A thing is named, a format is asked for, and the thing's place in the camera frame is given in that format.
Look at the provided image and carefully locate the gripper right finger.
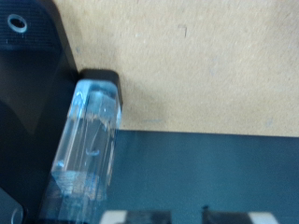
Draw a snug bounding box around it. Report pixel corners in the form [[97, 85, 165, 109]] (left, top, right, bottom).
[[201, 210, 280, 224]]

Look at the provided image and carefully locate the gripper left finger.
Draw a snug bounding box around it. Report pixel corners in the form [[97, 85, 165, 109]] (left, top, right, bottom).
[[101, 209, 173, 224]]

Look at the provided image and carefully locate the black Keurig coffee machine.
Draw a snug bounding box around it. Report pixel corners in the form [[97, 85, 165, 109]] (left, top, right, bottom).
[[0, 0, 79, 224]]

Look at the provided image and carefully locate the clear water tank black lid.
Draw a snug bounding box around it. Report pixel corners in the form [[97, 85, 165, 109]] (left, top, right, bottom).
[[36, 68, 124, 224]]

